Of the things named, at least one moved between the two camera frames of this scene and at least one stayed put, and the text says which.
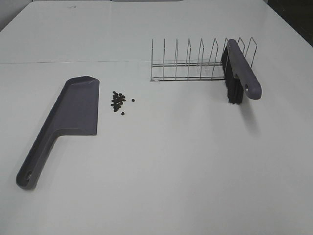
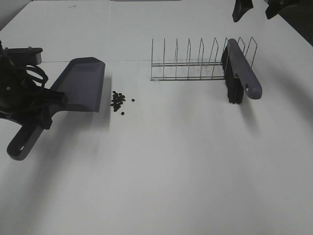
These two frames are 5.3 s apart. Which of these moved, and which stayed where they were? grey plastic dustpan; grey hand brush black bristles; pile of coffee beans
Moved: grey plastic dustpan
Stayed: pile of coffee beans; grey hand brush black bristles
